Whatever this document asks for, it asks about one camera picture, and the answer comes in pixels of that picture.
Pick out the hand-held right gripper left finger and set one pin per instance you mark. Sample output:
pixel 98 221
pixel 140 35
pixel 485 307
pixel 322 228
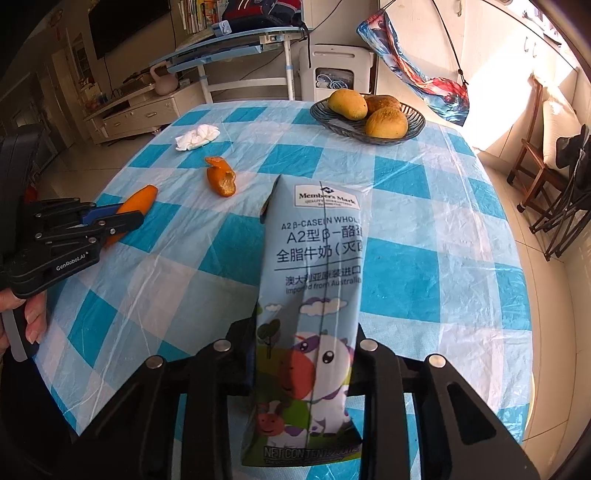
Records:
pixel 235 357

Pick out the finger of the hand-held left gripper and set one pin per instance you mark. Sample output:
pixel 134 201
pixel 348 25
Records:
pixel 122 224
pixel 99 211

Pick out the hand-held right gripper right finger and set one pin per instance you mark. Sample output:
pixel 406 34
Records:
pixel 371 364

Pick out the long orange peel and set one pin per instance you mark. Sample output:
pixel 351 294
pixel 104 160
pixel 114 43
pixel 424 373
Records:
pixel 138 198

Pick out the pale blue milk carton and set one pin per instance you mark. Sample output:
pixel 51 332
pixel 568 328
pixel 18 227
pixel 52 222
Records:
pixel 314 277

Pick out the person's left hand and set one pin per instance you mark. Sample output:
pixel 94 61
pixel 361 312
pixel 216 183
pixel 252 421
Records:
pixel 36 318

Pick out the cream television cabinet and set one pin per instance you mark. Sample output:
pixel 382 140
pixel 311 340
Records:
pixel 143 115

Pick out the curled orange peel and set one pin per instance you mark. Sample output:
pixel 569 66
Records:
pixel 220 180

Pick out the blue checked tablecloth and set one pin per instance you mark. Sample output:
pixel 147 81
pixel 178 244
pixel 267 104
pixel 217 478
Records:
pixel 415 258

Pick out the crumpled white tissue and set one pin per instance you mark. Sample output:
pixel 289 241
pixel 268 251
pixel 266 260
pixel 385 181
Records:
pixel 198 137

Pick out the pink kettlebell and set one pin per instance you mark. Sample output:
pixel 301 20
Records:
pixel 162 83

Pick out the black flat television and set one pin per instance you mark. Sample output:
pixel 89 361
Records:
pixel 124 25

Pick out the blue white study desk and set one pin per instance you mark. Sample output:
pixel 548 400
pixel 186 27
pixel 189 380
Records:
pixel 231 50

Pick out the row of books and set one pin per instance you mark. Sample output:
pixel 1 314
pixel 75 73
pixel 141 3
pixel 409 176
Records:
pixel 196 16

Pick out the light blue plastic box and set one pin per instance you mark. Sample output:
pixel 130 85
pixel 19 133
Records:
pixel 222 29

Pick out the speckled yellow mango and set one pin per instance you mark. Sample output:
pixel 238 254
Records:
pixel 387 123

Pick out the dark woven fruit basket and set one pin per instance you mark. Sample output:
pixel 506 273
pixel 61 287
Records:
pixel 411 124

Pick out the dark blue red backpack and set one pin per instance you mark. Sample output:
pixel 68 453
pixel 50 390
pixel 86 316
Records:
pixel 258 14

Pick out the dark wooden chair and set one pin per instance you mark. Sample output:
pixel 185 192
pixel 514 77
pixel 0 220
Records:
pixel 531 161

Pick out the white air purifier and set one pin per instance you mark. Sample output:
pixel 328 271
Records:
pixel 337 64

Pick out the black folding chair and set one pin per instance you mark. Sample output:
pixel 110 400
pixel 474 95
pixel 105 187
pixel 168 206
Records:
pixel 572 184

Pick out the colourful printed hanging bag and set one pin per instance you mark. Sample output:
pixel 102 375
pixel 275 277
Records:
pixel 415 74

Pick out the white pillow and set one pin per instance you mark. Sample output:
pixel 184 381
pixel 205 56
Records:
pixel 556 129

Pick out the white storage cabinet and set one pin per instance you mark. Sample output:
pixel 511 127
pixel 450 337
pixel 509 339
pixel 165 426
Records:
pixel 498 69

